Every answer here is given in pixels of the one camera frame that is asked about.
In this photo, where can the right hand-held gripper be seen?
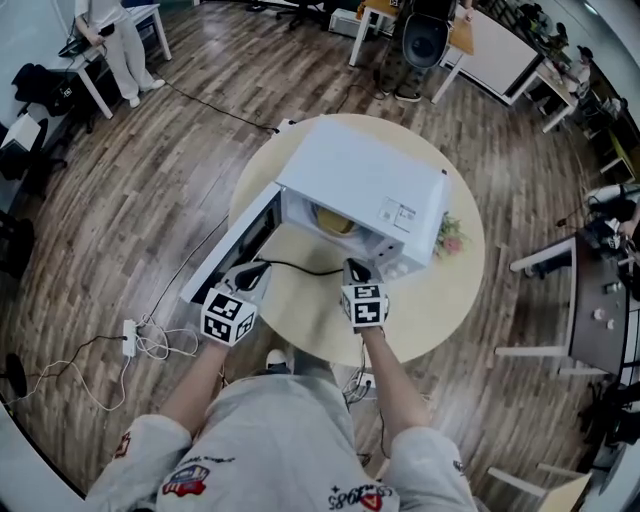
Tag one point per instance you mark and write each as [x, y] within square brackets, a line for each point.
[365, 307]

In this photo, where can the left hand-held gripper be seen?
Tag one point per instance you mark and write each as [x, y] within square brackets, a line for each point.
[227, 315]

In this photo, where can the white microwave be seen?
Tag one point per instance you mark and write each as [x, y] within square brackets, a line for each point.
[360, 170]

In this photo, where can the person's left forearm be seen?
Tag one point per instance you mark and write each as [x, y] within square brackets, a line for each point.
[200, 385]

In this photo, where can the person's right forearm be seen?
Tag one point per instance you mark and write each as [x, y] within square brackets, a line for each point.
[395, 390]

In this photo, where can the person's white shoe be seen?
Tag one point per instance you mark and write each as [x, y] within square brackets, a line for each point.
[280, 360]

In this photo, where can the pink flower bouquet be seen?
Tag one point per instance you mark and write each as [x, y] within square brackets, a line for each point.
[452, 237]

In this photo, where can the person's grey trousers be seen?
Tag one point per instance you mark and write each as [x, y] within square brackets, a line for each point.
[320, 365]

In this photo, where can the white power strip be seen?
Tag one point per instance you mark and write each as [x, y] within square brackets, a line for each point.
[129, 337]

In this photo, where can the person's white t-shirt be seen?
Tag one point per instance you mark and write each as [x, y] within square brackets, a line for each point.
[280, 450]

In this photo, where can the black office chair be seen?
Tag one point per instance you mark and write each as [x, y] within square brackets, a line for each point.
[15, 245]
[35, 170]

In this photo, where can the dark table with white legs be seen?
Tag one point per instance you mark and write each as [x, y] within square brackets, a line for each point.
[600, 295]

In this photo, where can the white partition cabinet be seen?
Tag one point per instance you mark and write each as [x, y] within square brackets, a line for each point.
[500, 55]

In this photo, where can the wooden-top white table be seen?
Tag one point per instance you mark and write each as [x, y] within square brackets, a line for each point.
[462, 35]

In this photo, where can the white box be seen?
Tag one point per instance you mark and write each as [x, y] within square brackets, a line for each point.
[20, 131]

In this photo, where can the black jacket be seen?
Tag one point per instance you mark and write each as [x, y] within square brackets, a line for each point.
[42, 87]

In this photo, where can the white desk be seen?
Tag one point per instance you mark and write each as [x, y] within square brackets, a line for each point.
[145, 15]

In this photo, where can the beige wooden chair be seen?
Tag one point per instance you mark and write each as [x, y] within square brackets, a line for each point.
[565, 492]

